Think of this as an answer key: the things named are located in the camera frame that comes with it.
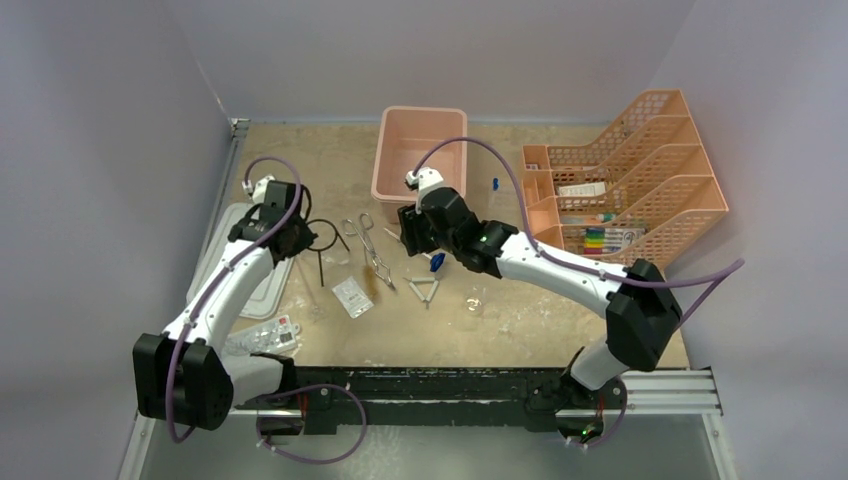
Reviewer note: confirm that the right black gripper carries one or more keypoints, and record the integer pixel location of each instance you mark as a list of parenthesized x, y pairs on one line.
[(412, 225)]

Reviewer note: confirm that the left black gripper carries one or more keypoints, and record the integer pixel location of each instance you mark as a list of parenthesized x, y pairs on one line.
[(304, 241)]

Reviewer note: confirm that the black wire tripod stand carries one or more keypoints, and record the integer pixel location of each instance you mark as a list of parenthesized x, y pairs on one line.
[(325, 243)]

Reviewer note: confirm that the metal crucible tongs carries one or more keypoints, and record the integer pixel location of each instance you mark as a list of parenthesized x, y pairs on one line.
[(361, 228)]

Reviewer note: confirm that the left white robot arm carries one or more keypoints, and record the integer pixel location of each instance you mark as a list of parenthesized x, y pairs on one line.
[(181, 375)]

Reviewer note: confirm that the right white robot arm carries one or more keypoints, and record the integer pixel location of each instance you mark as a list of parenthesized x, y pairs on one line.
[(640, 314)]

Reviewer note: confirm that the spatula with blue clip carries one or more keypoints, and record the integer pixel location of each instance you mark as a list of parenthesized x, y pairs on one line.
[(435, 260)]

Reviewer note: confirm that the white clay triangle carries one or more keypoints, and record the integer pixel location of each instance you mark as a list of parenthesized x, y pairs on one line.
[(425, 288)]

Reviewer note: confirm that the white plastic bin lid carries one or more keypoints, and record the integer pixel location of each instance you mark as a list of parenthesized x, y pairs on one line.
[(264, 300)]

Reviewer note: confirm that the brown test tube brush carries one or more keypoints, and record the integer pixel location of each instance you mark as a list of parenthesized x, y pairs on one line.
[(370, 279)]

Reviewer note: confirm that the small white packet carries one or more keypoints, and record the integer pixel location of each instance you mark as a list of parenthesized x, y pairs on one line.
[(352, 297)]

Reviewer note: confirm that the clear test tube rack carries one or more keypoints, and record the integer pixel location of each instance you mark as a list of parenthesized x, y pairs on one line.
[(508, 210)]

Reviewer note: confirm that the clear glass beaker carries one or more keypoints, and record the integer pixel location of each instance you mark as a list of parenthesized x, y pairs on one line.
[(475, 301)]

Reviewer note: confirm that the pink plastic bin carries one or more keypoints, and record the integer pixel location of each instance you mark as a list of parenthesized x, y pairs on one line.
[(409, 135)]

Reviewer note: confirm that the blister pack with label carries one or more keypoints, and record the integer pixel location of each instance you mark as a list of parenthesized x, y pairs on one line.
[(273, 336)]

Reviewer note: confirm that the coloured marker pack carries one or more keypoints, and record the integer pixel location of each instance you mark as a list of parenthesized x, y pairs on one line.
[(600, 241)]

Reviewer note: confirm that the white box in organizer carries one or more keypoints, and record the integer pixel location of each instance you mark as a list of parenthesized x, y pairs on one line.
[(582, 190)]

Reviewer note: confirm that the orange mesh file organizer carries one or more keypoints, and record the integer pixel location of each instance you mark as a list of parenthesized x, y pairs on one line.
[(658, 177)]

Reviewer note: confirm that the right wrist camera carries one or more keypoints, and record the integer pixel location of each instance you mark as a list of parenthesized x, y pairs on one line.
[(423, 181)]

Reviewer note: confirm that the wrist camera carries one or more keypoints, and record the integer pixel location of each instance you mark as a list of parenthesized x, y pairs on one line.
[(423, 181), (256, 191)]

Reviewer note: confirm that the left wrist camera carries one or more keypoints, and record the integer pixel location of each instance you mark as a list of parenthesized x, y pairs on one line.
[(256, 191)]

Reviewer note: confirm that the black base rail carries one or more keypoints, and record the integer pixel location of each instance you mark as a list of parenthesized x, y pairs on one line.
[(537, 399)]

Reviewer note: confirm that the aluminium frame rail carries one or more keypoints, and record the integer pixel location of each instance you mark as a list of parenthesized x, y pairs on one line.
[(662, 392)]

